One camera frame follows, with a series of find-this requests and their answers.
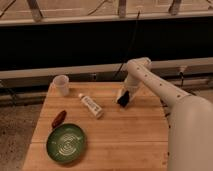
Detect black eraser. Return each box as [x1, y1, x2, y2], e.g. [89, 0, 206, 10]
[117, 91, 130, 107]

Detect black hanging cable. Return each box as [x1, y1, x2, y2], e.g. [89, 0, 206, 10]
[111, 10, 142, 81]

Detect green ribbed plate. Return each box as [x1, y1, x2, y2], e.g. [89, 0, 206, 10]
[46, 123, 86, 164]

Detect translucent plastic cup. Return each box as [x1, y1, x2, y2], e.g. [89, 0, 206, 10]
[53, 75, 69, 97]

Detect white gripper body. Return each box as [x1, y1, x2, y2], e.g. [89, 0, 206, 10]
[123, 74, 140, 97]

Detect brown oblong object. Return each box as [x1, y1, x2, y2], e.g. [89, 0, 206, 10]
[52, 110, 67, 128]

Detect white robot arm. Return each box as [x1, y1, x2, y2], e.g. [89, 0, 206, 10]
[123, 57, 213, 171]

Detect wooden cutting board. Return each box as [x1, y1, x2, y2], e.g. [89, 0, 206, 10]
[23, 82, 168, 171]

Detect white sponge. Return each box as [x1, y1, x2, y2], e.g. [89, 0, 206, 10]
[116, 89, 123, 103]

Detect white tube with label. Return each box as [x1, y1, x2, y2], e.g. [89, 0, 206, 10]
[78, 93, 103, 118]

